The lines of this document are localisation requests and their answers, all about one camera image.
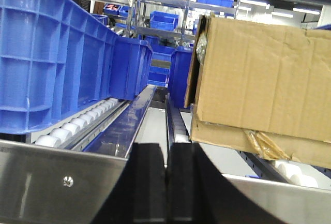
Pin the blue bin on rollers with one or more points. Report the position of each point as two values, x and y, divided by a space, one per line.
57 59

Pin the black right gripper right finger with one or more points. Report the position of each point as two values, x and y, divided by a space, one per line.
199 193

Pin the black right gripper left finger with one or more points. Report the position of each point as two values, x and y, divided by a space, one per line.
139 194

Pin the steel shelf front lip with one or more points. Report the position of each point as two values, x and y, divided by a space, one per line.
49 185

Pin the white roller track left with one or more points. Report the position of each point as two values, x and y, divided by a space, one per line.
66 131

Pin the worn cardboard box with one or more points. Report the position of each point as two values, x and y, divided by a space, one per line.
261 88

